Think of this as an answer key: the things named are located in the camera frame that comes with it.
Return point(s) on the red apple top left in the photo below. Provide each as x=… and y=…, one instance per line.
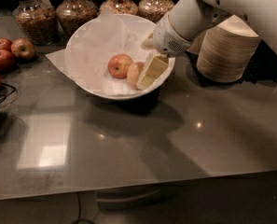
x=5, y=44

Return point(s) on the black rubber mat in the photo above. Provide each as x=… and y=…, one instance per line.
x=262, y=67

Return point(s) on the glass cereal jar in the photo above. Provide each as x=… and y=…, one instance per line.
x=120, y=6
x=154, y=10
x=37, y=20
x=74, y=13

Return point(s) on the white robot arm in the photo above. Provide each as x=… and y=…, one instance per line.
x=260, y=15

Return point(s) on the red apple top right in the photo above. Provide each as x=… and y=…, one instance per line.
x=23, y=49

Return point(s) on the rear paper bowl stack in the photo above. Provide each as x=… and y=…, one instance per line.
x=196, y=44

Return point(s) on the yellow-red apple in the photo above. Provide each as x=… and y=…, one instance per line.
x=134, y=71
x=119, y=64

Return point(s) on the white bowl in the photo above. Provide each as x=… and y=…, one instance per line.
x=88, y=78

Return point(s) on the glass cereal jar far left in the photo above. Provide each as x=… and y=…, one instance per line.
x=37, y=20

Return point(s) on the white paper liner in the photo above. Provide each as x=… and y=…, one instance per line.
x=91, y=44

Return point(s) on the red apple middle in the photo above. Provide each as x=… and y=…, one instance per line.
x=7, y=61

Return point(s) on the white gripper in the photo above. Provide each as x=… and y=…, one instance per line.
x=166, y=38

